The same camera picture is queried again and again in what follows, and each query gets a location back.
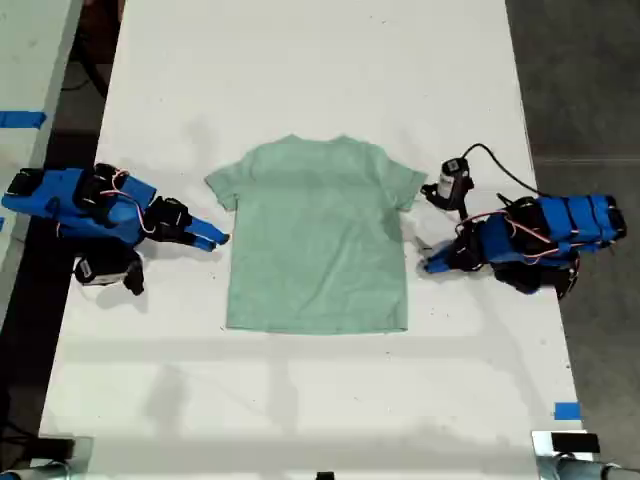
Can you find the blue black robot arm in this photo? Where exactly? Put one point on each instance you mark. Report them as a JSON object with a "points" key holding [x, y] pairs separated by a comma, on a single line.
{"points": [[565, 225], [60, 202]]}

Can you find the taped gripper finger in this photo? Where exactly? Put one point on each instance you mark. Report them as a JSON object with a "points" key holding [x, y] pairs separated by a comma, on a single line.
{"points": [[450, 252], [207, 229], [202, 243], [452, 266]]}

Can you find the white side table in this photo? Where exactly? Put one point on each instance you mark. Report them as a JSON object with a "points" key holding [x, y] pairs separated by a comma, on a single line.
{"points": [[30, 55]]}

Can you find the small black box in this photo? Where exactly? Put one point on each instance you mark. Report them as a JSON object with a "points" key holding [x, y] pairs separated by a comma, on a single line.
{"points": [[575, 442], [56, 446]]}

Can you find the short blue tape strip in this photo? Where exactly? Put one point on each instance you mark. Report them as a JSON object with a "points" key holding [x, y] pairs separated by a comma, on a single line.
{"points": [[567, 411]]}

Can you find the silver metal table bracket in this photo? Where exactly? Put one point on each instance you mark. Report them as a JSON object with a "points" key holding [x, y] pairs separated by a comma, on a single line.
{"points": [[82, 457], [542, 455]]}

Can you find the short black camera stalk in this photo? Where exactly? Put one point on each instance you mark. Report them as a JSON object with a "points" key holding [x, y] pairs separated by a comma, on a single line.
{"points": [[134, 277], [464, 212]]}

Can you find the pale green T-shirt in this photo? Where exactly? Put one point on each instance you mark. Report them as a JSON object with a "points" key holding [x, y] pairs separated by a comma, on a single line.
{"points": [[315, 240]]}

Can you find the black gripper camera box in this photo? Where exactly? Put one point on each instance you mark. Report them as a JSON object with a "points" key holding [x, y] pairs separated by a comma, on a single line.
{"points": [[452, 180], [97, 270]]}

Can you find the long blue tape strip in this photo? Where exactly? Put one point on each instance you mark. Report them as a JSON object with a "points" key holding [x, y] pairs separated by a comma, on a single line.
{"points": [[20, 120]]}

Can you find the tiny black clip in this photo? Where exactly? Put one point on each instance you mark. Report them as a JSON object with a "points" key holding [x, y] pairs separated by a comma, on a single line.
{"points": [[325, 476]]}

